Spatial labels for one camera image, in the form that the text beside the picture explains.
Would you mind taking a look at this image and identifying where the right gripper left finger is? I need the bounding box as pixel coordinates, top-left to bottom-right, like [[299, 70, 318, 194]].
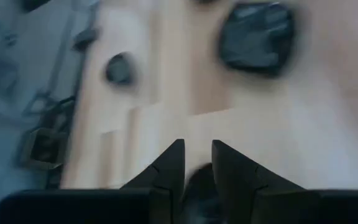
[[119, 138, 186, 224]]

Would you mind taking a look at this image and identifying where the black teardrop mini plate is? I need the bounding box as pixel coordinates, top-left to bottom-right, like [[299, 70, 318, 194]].
[[181, 162, 226, 224], [103, 51, 137, 87]]

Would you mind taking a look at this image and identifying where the black frame bracket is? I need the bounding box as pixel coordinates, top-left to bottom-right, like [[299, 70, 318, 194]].
[[16, 95, 76, 171], [71, 27, 101, 53]]

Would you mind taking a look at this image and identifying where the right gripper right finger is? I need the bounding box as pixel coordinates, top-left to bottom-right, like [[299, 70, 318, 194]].
[[211, 139, 306, 224]]

